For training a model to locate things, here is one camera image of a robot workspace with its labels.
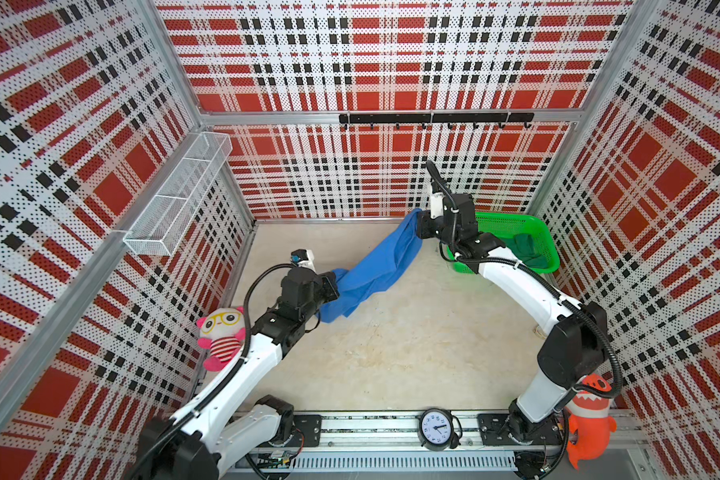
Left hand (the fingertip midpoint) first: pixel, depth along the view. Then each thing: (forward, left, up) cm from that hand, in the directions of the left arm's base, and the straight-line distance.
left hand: (335, 277), depth 79 cm
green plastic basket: (+35, -61, -17) cm, 72 cm away
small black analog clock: (-33, -26, -18) cm, 46 cm away
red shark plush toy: (-32, -63, -17) cm, 73 cm away
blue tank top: (+2, -11, +1) cm, 11 cm away
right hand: (+15, -24, +9) cm, 30 cm away
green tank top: (+25, -67, -19) cm, 74 cm away
